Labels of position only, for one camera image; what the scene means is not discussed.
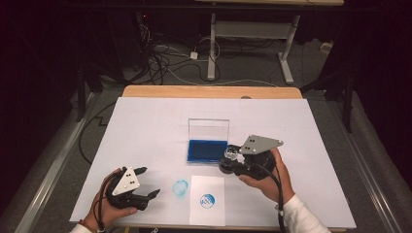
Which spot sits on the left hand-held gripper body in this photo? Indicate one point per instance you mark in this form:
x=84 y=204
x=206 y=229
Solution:
x=127 y=184

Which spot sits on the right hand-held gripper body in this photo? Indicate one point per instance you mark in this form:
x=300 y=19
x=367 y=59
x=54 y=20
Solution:
x=259 y=145

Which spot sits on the blue ink pad box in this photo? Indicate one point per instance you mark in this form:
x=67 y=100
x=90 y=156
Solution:
x=207 y=151

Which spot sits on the person's left hand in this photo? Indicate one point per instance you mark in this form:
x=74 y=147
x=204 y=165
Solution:
x=102 y=212

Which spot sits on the person's right hand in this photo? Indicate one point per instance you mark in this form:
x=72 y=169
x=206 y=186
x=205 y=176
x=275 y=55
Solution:
x=275 y=184

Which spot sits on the white paper sheet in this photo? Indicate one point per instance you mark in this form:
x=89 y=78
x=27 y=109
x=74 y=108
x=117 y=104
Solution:
x=207 y=186

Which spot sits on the large white board sheet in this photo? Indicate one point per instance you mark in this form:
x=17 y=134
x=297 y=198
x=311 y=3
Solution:
x=155 y=129

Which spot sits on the white power adapter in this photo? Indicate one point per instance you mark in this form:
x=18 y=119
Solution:
x=193 y=55

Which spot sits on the small white box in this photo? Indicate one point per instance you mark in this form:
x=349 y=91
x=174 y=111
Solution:
x=326 y=47

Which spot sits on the metal floor rail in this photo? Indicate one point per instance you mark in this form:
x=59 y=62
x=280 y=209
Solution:
x=48 y=181
x=366 y=181

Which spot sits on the white desk frame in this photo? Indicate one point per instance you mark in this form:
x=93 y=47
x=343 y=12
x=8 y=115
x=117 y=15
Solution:
x=212 y=48

